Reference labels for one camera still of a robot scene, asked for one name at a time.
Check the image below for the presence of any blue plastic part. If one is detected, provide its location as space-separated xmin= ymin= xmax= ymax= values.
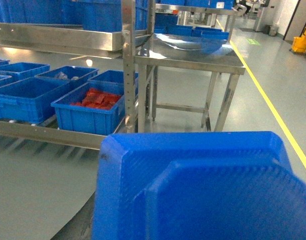
xmin=91 ymin=131 xmax=306 ymax=240

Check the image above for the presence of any blue bin rear right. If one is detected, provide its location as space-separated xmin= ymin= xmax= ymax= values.
xmin=88 ymin=70 xmax=124 ymax=86

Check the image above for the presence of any blue bin with red wrap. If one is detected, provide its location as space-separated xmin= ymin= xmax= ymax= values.
xmin=51 ymin=81 xmax=125 ymax=136

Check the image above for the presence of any blue bin with clear bag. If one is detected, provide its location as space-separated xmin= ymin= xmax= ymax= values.
xmin=35 ymin=65 xmax=99 ymax=88

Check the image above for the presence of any empty blue bin front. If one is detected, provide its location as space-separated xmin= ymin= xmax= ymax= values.
xmin=0 ymin=77 xmax=71 ymax=124

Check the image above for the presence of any steel shelf rack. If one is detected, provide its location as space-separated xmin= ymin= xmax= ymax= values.
xmin=0 ymin=0 xmax=158 ymax=150

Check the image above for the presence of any small steel table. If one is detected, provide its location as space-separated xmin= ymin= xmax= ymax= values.
xmin=135 ymin=33 xmax=246 ymax=132

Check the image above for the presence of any red bubble wrap pile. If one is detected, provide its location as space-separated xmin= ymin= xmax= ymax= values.
xmin=70 ymin=87 xmax=122 ymax=110

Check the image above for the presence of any clear plastic bag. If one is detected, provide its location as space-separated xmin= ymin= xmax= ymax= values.
xmin=54 ymin=71 xmax=79 ymax=81

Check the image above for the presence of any far steel cart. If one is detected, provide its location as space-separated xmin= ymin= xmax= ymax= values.
xmin=155 ymin=0 xmax=241 ymax=40

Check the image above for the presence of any yellow mop bucket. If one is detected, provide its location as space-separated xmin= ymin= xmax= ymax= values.
xmin=291 ymin=29 xmax=306 ymax=53

